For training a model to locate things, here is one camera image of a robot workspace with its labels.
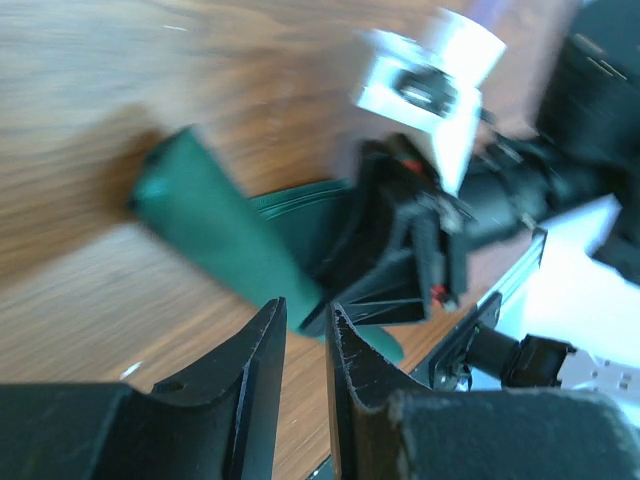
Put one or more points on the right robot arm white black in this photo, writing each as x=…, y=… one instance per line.
x=589, y=110

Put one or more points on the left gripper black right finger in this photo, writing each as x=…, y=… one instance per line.
x=518, y=434

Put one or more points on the dark green cloth napkin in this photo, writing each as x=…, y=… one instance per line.
x=260, y=248

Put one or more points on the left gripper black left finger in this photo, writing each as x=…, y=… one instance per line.
x=215, y=419

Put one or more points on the aluminium table frame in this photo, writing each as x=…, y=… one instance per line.
x=520, y=272

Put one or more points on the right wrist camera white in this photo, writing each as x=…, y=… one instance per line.
x=430, y=86

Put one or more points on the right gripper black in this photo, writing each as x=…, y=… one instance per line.
x=378, y=270

